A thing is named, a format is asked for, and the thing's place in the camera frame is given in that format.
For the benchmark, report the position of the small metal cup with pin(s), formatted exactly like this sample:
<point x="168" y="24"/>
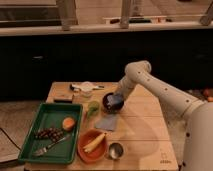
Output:
<point x="115" y="151"/>

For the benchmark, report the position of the clear plastic cup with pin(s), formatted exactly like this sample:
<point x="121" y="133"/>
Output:
<point x="86" y="89"/>

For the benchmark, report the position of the grey cloth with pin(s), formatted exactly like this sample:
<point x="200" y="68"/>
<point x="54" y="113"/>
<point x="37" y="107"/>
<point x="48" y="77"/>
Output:
<point x="108" y="122"/>

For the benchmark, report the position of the yellow banana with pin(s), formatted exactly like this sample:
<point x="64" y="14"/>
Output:
<point x="93" y="142"/>

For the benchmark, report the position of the metal fork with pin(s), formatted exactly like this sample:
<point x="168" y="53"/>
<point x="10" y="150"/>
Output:
<point x="43" y="150"/>

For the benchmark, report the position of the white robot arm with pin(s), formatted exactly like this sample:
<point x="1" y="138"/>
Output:
<point x="198" y="114"/>

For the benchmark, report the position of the orange bowl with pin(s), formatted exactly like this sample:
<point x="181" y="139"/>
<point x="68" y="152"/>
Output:
<point x="98" y="153"/>

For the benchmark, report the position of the dark purple bowl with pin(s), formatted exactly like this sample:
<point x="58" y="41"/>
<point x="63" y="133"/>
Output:
<point x="111" y="108"/>

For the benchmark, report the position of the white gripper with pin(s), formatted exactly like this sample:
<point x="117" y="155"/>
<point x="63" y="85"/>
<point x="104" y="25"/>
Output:
<point x="124" y="87"/>

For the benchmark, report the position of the green plastic tray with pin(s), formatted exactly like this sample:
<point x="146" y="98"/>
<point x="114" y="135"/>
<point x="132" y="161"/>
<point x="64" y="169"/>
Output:
<point x="52" y="115"/>

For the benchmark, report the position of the black white handled tool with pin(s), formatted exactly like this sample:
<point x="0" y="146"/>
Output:
<point x="77" y="87"/>

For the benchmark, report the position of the orange fruit half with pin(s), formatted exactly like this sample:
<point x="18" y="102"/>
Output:
<point x="68" y="123"/>

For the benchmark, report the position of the bunch of dark grapes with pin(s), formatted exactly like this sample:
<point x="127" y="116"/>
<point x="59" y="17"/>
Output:
<point x="51" y="133"/>

